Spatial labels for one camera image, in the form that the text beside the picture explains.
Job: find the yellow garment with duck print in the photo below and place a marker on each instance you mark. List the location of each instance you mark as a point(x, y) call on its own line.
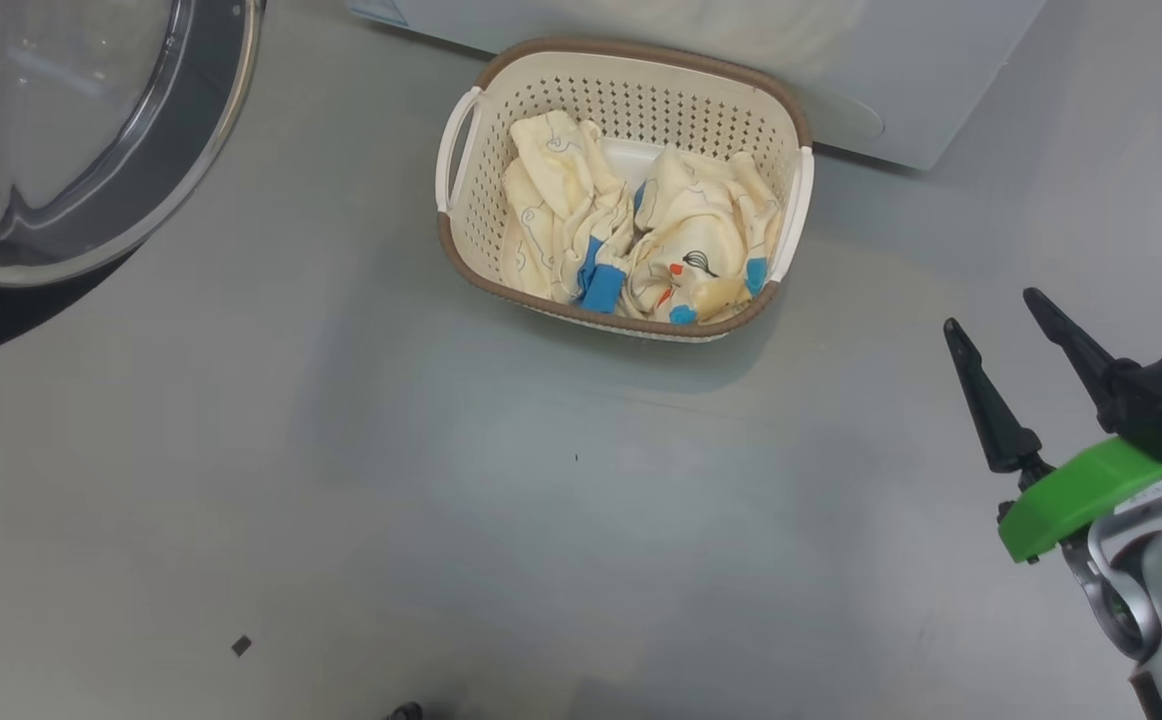
point(701, 220)

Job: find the dark round glass washer door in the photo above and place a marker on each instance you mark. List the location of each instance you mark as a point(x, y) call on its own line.
point(191, 130)

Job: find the blue energy label sticker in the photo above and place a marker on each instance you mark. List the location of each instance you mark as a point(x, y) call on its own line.
point(376, 10)

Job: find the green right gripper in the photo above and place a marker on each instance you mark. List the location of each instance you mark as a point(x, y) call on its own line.
point(1081, 495)

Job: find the yellow garment with blue cuffs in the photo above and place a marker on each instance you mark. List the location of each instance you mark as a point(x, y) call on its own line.
point(551, 190)

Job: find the cream perforated laundry basket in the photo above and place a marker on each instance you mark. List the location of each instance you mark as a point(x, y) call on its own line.
point(551, 95)

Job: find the white front-load washing machine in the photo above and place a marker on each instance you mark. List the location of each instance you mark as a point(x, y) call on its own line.
point(901, 70)

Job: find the small dark floor scrap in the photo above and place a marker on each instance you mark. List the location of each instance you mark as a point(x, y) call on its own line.
point(241, 645)

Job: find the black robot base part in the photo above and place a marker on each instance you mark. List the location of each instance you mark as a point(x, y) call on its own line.
point(404, 712)

